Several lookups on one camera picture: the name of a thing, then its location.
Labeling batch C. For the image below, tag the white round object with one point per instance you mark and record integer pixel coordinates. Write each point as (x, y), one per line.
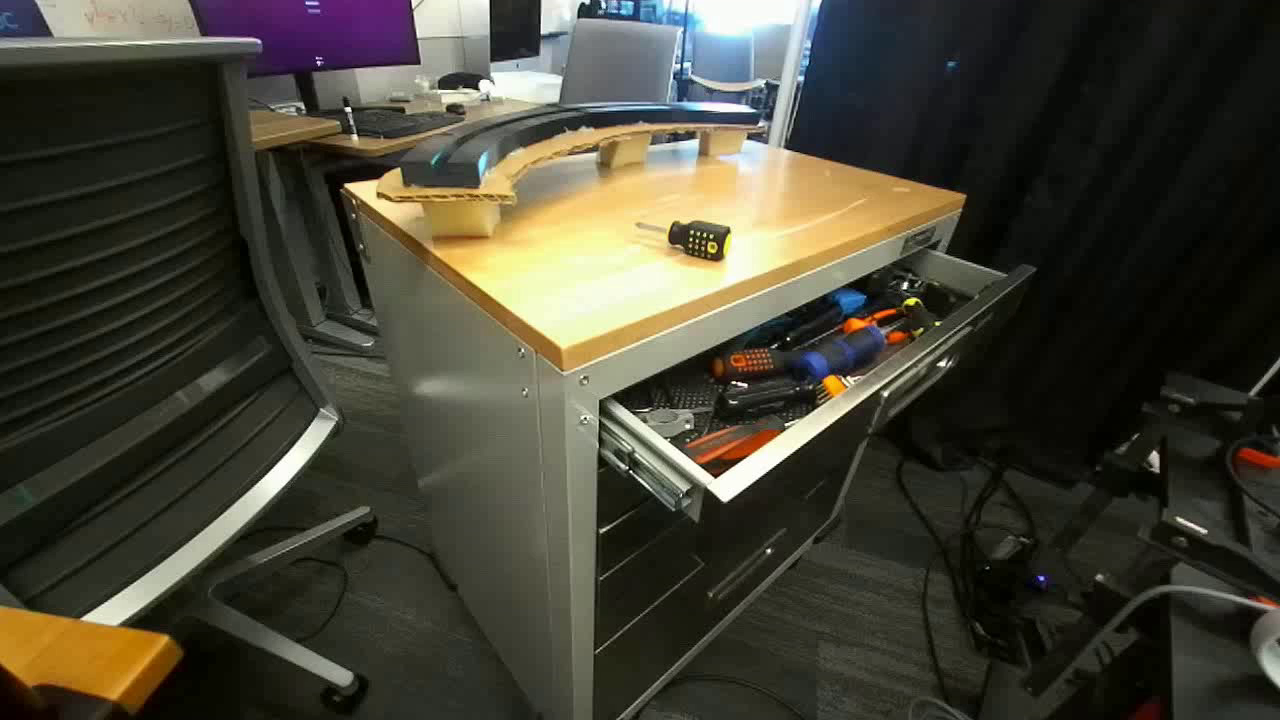
(1268, 647)

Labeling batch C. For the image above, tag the curved plywood stand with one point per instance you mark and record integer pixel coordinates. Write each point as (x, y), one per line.
(462, 215)

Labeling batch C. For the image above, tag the orange wooden armrest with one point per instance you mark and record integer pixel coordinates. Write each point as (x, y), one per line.
(82, 658)

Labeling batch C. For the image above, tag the silver workbench cabinet wooden top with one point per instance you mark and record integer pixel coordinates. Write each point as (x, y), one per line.
(464, 402)

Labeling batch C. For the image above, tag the black equipment frame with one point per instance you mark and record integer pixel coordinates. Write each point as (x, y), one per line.
(1202, 520)

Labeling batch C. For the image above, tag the black keyboard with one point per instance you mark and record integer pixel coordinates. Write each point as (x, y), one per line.
(402, 120)

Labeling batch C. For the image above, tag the gray upholstered chair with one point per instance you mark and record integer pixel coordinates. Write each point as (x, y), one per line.
(726, 63)
(622, 63)

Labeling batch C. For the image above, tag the black curtain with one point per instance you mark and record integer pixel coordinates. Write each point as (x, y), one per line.
(1105, 172)

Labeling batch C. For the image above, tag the orange black screwdriver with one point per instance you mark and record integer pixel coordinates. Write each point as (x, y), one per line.
(881, 323)

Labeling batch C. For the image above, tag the monitor with purple screen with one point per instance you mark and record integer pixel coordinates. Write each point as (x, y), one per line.
(304, 30)

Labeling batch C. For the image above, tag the silver tool drawer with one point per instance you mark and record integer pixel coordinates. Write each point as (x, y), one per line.
(802, 440)

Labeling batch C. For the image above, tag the black power strip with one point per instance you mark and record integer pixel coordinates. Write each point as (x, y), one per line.
(1022, 583)

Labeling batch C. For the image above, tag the black yellow stubby screwdriver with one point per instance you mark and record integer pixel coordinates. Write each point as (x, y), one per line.
(701, 241)

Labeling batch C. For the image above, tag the dark computer monitor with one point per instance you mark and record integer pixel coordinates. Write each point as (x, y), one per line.
(513, 24)

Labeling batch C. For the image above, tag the gray mesh office chair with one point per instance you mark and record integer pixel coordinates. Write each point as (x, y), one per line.
(122, 266)

